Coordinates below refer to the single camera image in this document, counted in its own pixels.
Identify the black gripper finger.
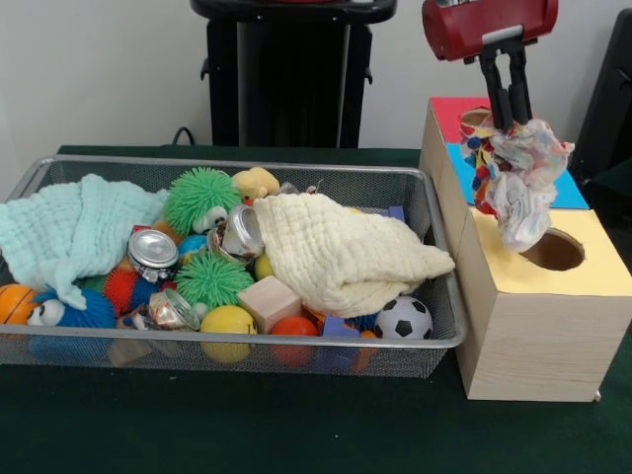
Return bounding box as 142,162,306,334
477,48,514,130
508,43,534,124

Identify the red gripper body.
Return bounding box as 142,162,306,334
422,0,560,63

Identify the multicoloured patterned cloth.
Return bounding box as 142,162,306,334
459,116,577,254

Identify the cream muslin cloth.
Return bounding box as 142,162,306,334
252,193,456,318

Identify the wooden box with three holes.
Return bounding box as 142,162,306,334
418,96,632,402

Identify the shallow mesh bin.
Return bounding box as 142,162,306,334
0,154,468,380

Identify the black stand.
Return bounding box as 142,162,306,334
568,7,632,174

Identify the dark green table cloth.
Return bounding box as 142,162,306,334
0,143,632,474
587,157,632,198

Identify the black and white soccer ball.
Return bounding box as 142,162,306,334
372,294,435,341

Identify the wooden cube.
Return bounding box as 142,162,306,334
237,275,303,336

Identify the red ball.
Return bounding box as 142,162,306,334
270,315,321,367

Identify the green spiky rubber ball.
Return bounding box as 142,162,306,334
163,166,243,236
175,252,256,310

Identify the yellow ball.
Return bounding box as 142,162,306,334
199,304,259,365

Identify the mint muslin cloth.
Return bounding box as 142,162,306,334
0,172,169,311

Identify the orange basketball toy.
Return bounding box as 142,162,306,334
0,282,40,326

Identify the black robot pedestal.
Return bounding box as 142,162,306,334
190,0,399,149

